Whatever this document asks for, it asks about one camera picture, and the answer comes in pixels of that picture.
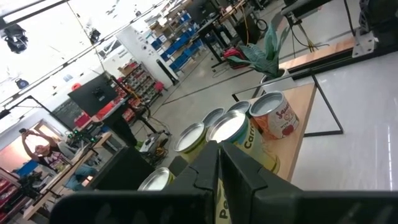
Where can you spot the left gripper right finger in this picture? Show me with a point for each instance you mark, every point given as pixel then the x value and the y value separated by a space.
pixel 242 174

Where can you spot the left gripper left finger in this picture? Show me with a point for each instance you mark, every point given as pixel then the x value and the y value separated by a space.
pixel 202 174

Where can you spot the peas can yellow blue label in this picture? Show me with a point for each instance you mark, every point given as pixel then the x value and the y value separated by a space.
pixel 188 137
pixel 223 208

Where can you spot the carrots can yellow label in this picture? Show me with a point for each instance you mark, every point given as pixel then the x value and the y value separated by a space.
pixel 230 127

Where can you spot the white cup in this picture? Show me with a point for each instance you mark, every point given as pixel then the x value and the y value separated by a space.
pixel 154 182

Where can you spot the green peas can red banner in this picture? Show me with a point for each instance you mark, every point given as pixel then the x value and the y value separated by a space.
pixel 213 115

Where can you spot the saucy o's can white label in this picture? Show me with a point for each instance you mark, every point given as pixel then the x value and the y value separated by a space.
pixel 273 118

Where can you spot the sliced peaches can green label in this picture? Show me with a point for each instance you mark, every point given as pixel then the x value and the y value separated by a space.
pixel 240 106

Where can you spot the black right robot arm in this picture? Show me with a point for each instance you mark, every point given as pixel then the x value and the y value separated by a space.
pixel 379 15

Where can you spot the black box-shaped object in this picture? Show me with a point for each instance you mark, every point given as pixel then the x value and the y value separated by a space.
pixel 124 171

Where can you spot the white plant pot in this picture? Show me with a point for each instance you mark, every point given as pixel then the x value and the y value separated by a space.
pixel 280 84

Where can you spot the parts drawer rack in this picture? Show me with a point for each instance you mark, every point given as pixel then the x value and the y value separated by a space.
pixel 140 84

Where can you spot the green artificial plant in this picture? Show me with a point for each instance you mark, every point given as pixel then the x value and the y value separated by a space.
pixel 264 62

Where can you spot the blue storage bin rack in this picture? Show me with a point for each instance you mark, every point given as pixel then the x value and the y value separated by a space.
pixel 180 59

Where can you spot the red bag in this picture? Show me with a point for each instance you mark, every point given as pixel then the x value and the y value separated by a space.
pixel 231 53

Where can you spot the black monitor screen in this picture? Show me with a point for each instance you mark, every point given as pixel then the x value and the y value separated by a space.
pixel 93 95

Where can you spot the wooden workbench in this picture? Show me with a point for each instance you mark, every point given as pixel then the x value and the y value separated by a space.
pixel 56 186

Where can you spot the person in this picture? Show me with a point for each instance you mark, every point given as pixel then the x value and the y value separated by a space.
pixel 49 155

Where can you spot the black overhead light bar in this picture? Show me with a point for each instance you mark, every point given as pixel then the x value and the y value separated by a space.
pixel 31 12

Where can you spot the wooden shelf black metal frame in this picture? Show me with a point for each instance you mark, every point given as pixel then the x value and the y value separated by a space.
pixel 298 149

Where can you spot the black table frame rail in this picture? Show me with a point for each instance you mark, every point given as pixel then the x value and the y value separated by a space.
pixel 329 65

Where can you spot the black ceiling camera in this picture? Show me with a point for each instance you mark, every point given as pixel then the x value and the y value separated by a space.
pixel 21 84
pixel 94 35
pixel 15 39

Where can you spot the silver arm base bracket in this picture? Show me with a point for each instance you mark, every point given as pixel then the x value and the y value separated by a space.
pixel 363 43

